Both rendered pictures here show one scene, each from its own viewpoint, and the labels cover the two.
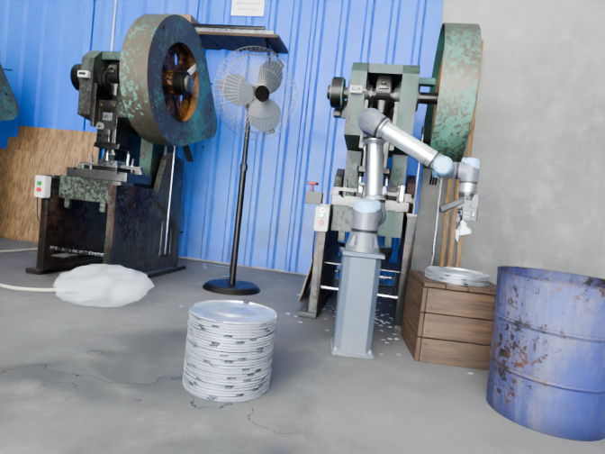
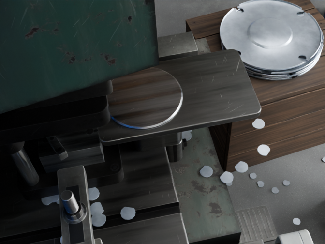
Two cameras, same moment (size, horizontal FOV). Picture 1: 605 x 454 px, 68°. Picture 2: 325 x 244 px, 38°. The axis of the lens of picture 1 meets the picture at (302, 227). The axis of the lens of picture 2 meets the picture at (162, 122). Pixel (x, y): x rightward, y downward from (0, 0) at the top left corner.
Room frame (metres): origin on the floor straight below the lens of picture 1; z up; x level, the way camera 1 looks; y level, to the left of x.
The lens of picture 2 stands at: (2.74, 0.07, 1.35)
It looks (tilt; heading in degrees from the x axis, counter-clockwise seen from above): 54 degrees down; 252
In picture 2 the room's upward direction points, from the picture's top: 5 degrees counter-clockwise
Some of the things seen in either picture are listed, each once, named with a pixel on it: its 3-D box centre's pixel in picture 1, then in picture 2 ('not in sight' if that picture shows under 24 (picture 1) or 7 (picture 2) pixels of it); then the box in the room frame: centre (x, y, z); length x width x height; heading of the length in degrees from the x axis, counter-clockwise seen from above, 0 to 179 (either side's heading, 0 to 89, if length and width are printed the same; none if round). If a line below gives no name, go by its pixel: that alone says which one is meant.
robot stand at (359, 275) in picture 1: (356, 300); not in sight; (2.00, -0.28, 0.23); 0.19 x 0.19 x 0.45; 0
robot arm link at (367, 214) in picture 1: (366, 213); not in sight; (2.01, -0.28, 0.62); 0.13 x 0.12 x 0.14; 159
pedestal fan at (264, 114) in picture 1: (254, 176); not in sight; (3.38, 0.40, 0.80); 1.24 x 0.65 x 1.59; 170
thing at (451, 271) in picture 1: (458, 272); (270, 32); (2.13, -0.76, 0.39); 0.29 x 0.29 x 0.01
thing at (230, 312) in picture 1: (233, 311); not in sight; (1.50, 0.20, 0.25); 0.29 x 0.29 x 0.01
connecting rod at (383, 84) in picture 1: (382, 104); not in sight; (2.75, -0.40, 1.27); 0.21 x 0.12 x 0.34; 170
